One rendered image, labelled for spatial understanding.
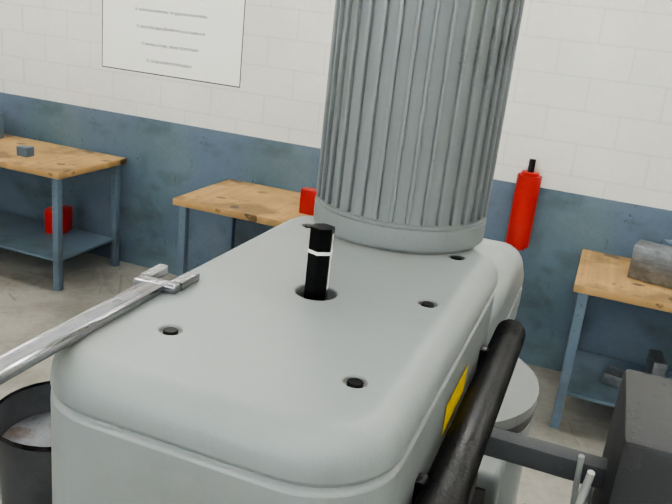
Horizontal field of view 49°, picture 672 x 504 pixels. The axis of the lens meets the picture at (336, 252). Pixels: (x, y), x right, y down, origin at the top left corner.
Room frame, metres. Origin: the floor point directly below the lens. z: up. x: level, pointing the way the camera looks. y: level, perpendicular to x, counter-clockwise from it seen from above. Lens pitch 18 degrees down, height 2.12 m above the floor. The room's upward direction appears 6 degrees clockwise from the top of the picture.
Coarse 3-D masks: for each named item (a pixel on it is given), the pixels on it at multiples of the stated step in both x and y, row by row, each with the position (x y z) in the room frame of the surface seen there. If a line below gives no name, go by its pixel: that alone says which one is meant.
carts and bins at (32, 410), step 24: (48, 384) 2.54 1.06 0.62; (0, 408) 2.36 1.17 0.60; (24, 408) 2.47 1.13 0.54; (48, 408) 2.54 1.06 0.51; (0, 432) 2.34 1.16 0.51; (24, 432) 2.37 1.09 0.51; (48, 432) 2.39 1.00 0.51; (0, 456) 2.18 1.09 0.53; (24, 456) 2.13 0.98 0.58; (48, 456) 2.13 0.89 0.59; (0, 480) 2.22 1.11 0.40; (24, 480) 2.14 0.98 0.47; (48, 480) 2.13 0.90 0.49
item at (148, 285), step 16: (144, 272) 0.58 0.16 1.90; (160, 272) 0.59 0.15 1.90; (192, 272) 0.59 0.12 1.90; (144, 288) 0.55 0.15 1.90; (160, 288) 0.55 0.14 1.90; (176, 288) 0.56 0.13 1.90; (112, 304) 0.51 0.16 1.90; (128, 304) 0.51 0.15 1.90; (80, 320) 0.47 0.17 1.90; (96, 320) 0.48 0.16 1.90; (112, 320) 0.49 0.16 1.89; (48, 336) 0.44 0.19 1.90; (64, 336) 0.45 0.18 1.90; (80, 336) 0.46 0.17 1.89; (16, 352) 0.42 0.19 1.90; (32, 352) 0.42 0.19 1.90; (48, 352) 0.43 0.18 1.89; (0, 368) 0.39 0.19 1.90; (16, 368) 0.40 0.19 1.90; (0, 384) 0.39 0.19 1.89
